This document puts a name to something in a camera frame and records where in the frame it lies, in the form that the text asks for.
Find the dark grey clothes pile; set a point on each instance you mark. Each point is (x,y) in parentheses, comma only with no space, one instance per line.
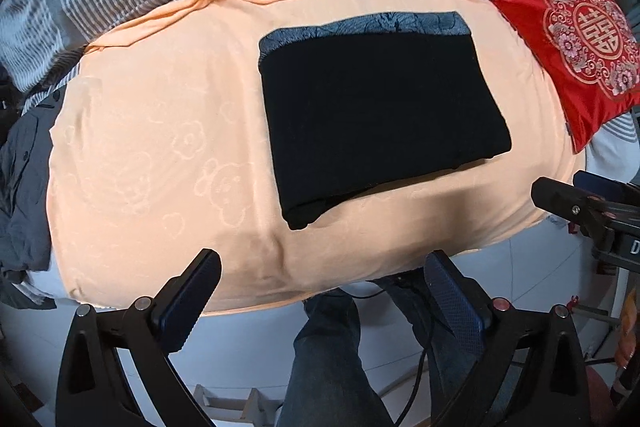
(26,147)

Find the operator blue jeans legs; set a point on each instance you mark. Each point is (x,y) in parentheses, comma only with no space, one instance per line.
(328,386)

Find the peach orange blanket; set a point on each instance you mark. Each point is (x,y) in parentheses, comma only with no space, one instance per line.
(161,150)

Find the red embroidered cushion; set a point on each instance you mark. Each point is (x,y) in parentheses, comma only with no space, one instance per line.
(589,51)

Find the black pants with patterned waistband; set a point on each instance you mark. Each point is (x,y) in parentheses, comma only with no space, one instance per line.
(371,100)

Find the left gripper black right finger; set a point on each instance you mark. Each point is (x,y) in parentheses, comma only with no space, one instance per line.
(553,386)

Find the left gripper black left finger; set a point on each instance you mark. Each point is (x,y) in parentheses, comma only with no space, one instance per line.
(93,389)

